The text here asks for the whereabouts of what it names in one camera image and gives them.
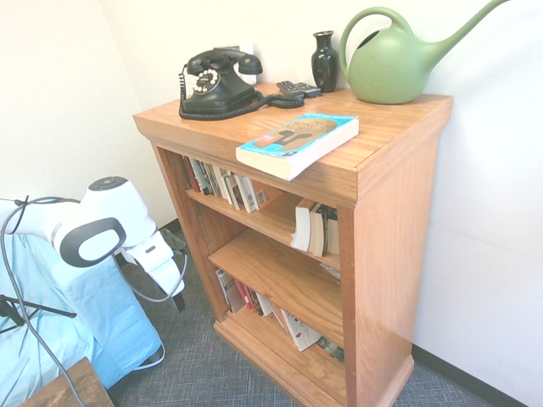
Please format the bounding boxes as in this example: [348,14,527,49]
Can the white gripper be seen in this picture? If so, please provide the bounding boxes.
[123,231,187,315]

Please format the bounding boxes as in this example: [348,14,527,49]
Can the teal paperback book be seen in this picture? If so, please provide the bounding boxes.
[235,112,360,182]

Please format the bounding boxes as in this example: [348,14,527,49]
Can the white and grey book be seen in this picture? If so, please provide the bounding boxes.
[215,268,246,315]

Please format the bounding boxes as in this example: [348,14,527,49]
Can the light blue cloth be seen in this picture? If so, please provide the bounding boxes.
[0,232,165,407]

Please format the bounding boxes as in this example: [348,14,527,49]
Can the plain white book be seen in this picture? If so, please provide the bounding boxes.
[255,292,275,318]

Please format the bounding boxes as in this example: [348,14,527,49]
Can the thin orange book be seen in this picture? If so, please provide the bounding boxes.
[269,301,290,334]

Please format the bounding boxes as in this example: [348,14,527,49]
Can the grey cover book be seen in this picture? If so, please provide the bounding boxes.
[224,171,247,211]

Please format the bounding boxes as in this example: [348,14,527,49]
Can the white cover book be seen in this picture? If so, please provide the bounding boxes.
[211,165,235,206]

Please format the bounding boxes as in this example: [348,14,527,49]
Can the white book with red print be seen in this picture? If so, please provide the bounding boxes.
[279,309,323,353]

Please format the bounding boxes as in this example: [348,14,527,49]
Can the white and dark spine book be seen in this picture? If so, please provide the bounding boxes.
[189,158,210,195]

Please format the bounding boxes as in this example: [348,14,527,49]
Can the dark red spine book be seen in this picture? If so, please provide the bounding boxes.
[182,155,200,192]

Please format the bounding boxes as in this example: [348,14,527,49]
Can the small wooden table corner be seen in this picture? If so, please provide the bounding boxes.
[16,355,115,407]

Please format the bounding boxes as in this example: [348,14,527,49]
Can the black tripod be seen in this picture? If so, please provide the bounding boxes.
[0,294,78,336]

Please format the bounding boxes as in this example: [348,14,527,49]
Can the orange book with barcode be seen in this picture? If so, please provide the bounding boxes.
[253,179,286,211]

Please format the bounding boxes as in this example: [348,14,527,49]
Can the thick white-paged book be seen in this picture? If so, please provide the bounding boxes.
[289,198,318,252]

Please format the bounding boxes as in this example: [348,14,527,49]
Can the tan-paged book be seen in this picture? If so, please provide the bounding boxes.
[308,203,329,258]

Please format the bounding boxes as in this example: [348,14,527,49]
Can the grey magazine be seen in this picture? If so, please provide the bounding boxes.
[319,262,342,282]

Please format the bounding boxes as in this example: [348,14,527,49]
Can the dark flat book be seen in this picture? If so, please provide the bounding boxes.
[315,337,346,365]

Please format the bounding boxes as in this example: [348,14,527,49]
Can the dark cover book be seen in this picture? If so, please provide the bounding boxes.
[322,204,341,256]

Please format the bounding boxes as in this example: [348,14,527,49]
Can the black rotary telephone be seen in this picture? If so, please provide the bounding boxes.
[182,62,265,114]

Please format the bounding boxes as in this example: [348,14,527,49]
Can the wooden bookshelf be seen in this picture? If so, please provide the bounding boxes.
[132,82,454,407]

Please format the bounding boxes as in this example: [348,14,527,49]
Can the black remote control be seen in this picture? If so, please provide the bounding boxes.
[276,80,306,99]
[293,81,322,98]

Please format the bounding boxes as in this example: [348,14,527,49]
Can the black telephone handset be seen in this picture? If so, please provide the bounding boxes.
[186,48,264,76]

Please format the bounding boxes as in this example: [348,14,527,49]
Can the black glossy vase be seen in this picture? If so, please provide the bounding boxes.
[311,30,339,93]

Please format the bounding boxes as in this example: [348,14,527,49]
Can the green plastic watering can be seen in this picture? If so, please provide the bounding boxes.
[339,0,512,105]

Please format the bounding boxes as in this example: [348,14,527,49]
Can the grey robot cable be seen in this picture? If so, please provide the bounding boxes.
[0,195,82,407]
[114,243,189,303]

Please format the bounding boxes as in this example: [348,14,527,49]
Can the white floor cable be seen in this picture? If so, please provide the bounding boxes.
[126,343,166,374]

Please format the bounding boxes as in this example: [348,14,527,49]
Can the black coiled telephone cord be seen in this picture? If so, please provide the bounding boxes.
[177,63,306,122]

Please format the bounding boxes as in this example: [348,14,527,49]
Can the white wall plate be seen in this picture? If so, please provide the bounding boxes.
[211,42,258,86]

